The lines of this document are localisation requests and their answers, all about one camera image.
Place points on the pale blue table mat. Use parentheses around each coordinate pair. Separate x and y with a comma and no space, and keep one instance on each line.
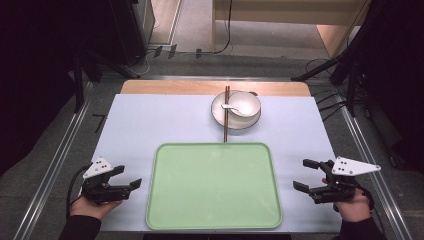
(140,126)

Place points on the white plate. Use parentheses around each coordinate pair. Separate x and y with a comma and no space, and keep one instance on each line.
(233,124)

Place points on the white ceramic spoon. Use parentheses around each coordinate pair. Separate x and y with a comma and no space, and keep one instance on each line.
(237,109)

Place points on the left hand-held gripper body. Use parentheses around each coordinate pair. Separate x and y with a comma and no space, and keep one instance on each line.
(100,191)

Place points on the metal floor rail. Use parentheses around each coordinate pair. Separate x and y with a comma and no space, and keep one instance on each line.
(56,160)
(370,160)

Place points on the dark cabinet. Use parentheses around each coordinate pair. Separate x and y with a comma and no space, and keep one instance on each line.
(128,26)

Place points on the person's right hand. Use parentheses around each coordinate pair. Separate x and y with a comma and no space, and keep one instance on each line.
(355,208)

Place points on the brown wooden chopstick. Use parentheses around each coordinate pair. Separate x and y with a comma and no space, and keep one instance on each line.
(225,133)
(228,96)

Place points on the light wooden bench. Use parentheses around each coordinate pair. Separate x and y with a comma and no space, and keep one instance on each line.
(283,13)

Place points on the white bowl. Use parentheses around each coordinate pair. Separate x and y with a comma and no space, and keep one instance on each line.
(246,101)

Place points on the person's left hand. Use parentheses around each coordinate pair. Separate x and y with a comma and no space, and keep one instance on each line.
(88,208)

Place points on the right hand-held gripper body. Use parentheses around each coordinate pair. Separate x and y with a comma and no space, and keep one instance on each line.
(336,190)

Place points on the black metal stand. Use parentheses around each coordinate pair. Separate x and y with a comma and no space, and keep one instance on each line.
(78,83)

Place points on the black curtain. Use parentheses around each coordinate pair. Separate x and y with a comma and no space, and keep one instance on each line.
(396,66)
(33,66)

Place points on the black tripod stand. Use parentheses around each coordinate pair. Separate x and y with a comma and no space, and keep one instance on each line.
(350,60)

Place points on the light green tray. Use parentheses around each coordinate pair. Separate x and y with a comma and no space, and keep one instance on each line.
(213,186)

